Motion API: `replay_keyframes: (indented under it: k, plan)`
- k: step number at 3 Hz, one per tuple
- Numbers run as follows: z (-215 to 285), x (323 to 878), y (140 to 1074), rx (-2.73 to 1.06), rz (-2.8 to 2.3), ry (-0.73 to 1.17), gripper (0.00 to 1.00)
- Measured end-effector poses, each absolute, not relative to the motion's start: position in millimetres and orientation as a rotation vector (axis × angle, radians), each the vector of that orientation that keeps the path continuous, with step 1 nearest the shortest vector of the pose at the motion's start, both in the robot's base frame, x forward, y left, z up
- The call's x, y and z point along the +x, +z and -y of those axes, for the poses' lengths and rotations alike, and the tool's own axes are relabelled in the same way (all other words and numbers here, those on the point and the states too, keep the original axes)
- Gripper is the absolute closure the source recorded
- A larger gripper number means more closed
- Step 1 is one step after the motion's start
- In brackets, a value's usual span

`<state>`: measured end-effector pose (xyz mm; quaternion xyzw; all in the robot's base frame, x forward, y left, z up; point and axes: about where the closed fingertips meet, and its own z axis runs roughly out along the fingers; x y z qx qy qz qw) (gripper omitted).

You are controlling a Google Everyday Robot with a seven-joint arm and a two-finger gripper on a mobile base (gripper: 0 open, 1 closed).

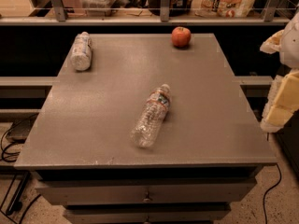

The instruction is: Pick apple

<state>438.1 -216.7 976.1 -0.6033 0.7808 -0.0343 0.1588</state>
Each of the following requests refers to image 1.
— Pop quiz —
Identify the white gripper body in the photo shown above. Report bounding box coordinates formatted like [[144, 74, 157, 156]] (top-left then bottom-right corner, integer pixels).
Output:
[[260, 75, 283, 133]]

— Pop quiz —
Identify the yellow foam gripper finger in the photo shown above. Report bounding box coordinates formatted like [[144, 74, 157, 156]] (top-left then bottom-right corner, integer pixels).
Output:
[[260, 30, 283, 54], [266, 70, 299, 126]]

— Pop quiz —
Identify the red apple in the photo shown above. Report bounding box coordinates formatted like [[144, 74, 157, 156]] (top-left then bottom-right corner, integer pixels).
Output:
[[171, 26, 192, 48]]

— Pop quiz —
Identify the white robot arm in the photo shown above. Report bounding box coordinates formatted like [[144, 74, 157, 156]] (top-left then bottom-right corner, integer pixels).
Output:
[[260, 13, 299, 133]]

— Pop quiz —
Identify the grey cabinet with drawers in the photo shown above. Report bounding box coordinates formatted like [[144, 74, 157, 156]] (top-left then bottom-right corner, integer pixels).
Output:
[[16, 34, 277, 224]]

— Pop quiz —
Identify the printed snack bag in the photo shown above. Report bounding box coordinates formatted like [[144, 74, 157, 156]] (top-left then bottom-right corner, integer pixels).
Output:
[[195, 0, 255, 18]]

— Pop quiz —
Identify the clear empty plastic bottle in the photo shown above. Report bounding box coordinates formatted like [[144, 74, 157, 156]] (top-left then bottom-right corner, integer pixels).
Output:
[[131, 84, 171, 148]]

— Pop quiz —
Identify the round drawer knob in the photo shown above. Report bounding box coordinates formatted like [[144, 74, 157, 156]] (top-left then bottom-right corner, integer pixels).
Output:
[[143, 195, 152, 203]]

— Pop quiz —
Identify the clear plastic container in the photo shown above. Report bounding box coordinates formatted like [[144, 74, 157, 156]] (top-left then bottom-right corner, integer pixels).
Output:
[[79, 0, 116, 17]]

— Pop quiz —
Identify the white wrapped plastic bottle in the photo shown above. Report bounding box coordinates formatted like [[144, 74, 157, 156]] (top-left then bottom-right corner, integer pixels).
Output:
[[70, 32, 92, 71]]

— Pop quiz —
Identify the grey box on floor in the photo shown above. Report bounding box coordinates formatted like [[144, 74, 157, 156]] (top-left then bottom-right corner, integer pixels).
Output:
[[6, 119, 34, 143]]

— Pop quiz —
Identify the black cable right floor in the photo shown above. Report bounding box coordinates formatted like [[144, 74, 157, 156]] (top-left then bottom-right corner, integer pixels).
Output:
[[262, 163, 283, 224]]

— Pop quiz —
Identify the grey metal shelf rail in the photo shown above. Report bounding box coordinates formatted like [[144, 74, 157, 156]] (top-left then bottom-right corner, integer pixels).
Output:
[[0, 0, 298, 26]]

